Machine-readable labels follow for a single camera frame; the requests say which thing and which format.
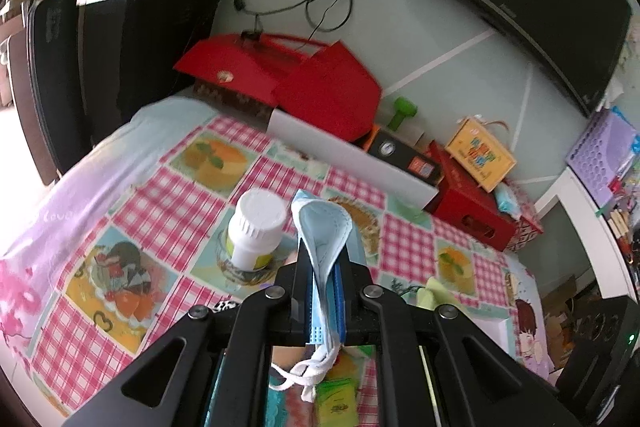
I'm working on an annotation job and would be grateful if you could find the pink checkered tablecloth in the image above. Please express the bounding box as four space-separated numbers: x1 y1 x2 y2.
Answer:
1 98 552 426

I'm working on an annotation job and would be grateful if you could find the black carton with label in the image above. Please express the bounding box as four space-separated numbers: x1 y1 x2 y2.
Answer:
362 126 442 186

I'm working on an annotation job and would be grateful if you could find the white desk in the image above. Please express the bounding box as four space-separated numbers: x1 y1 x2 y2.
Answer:
535 167 638 301

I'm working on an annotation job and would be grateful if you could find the black speaker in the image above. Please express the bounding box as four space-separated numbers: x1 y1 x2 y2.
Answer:
555 295 639 423

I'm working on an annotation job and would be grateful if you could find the pink patterned storage box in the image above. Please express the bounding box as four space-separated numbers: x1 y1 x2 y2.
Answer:
506 180 544 253

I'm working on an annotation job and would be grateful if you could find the light blue face mask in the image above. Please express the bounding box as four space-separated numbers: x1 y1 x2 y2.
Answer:
270 190 363 403

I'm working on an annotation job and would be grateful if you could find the green dumbbell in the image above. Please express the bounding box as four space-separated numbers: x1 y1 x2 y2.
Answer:
387 96 418 131

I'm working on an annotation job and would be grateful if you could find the red box with handle slot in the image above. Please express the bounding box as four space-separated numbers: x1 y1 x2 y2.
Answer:
426 140 518 251

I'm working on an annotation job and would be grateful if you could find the green tissue pack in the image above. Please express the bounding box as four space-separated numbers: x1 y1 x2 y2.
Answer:
314 351 361 427

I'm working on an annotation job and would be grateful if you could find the red flat gift box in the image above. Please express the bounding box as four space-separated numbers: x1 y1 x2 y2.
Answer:
174 30 310 108

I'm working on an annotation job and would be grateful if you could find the light green cloth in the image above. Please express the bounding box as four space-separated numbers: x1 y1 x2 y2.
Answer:
416 277 468 314

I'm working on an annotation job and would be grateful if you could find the white long tray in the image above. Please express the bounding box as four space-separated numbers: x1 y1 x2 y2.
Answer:
267 109 438 208

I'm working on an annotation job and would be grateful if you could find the white pill bottle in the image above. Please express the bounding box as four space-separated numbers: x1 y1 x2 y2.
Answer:
227 188 288 272

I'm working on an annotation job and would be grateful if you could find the blue wet wipes pack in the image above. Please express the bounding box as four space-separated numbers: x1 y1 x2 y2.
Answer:
494 182 522 221

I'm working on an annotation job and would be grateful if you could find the black cabinet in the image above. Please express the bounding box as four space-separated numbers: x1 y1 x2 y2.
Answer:
26 0 220 183

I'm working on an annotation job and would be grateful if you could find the purple plastic basket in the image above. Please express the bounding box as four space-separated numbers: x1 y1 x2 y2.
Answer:
565 106 639 207

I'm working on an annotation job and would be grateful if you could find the yellow handled gift box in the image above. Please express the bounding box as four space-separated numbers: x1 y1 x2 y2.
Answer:
445 116 518 193

